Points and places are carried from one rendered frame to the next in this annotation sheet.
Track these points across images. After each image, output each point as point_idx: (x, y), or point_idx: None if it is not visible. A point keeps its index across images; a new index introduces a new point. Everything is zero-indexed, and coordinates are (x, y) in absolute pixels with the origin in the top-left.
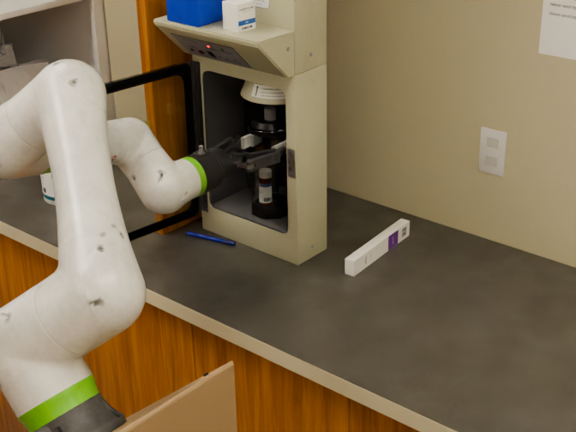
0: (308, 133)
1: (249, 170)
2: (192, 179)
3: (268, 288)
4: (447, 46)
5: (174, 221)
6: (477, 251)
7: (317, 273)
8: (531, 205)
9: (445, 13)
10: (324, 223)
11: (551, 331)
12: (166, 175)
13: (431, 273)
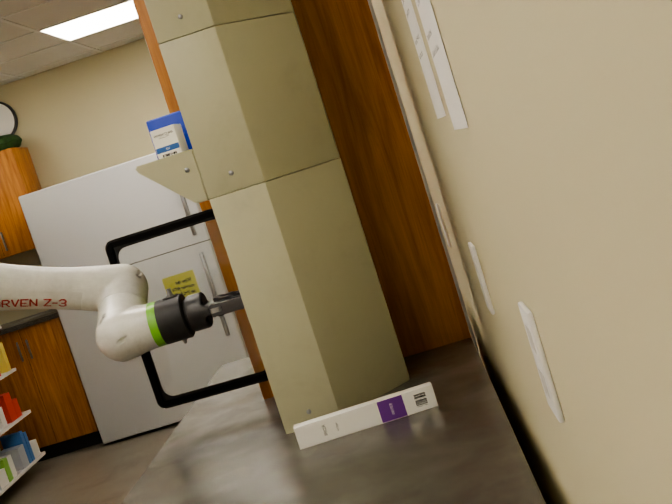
0: (254, 267)
1: (211, 314)
2: (135, 323)
3: (223, 455)
4: (435, 137)
5: (248, 381)
6: (461, 429)
7: (282, 444)
8: (511, 356)
9: (421, 92)
10: (324, 383)
11: None
12: (105, 318)
13: (367, 451)
